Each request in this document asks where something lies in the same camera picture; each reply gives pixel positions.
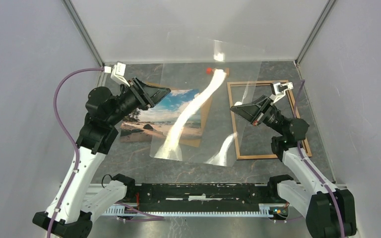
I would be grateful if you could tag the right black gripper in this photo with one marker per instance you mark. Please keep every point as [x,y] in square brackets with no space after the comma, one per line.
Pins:
[254,113]

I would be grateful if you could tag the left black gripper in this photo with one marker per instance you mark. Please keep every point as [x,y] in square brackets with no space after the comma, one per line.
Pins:
[147,95]

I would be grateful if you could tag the tan wooden block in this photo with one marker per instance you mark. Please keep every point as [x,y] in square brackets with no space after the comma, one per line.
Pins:
[226,71]

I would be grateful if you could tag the wooden picture frame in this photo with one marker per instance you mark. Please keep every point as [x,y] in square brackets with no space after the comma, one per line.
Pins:
[304,144]

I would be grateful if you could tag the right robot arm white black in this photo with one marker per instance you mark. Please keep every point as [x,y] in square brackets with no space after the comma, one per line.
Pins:
[329,211]

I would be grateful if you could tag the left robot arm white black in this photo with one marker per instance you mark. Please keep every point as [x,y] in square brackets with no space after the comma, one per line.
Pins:
[69,215]

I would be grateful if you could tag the beach landscape photo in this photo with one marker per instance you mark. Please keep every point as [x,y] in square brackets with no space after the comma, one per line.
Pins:
[142,125]

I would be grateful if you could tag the brown cardboard backing board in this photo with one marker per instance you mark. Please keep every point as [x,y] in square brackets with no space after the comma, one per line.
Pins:
[192,130]

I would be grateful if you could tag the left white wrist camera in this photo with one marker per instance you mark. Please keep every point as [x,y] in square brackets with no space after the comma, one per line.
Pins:
[117,72]

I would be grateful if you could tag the white cable duct strip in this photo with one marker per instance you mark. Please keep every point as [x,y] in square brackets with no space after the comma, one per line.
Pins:
[262,212]

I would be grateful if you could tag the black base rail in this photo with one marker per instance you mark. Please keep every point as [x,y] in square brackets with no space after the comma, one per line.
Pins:
[201,197]

